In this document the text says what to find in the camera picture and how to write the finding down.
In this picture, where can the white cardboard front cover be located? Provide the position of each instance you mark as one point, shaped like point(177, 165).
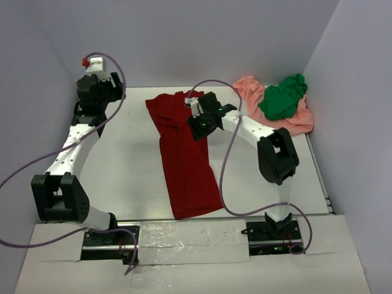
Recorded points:
point(195, 259)

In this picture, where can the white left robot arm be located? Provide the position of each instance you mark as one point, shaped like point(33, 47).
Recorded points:
point(58, 193)

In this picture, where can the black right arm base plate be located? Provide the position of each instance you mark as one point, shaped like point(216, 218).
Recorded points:
point(262, 242)

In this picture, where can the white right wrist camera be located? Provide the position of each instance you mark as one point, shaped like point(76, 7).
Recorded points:
point(194, 106)

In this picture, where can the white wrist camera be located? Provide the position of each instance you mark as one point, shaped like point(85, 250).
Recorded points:
point(96, 67)
point(194, 106)

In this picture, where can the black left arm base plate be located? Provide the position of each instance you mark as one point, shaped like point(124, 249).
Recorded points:
point(112, 246)

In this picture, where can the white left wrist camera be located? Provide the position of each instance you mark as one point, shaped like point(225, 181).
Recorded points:
point(96, 67)

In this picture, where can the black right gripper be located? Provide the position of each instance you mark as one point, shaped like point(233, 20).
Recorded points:
point(198, 132)

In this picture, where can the salmon pink t-shirt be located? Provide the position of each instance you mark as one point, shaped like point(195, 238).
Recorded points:
point(252, 92)

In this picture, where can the red t-shirt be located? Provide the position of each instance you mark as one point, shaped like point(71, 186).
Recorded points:
point(191, 183)

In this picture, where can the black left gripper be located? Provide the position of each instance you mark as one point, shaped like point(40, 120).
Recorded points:
point(117, 92)

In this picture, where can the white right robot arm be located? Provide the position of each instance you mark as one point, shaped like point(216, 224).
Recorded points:
point(276, 154)

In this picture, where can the green t-shirt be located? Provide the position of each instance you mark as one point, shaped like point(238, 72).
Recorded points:
point(281, 102)

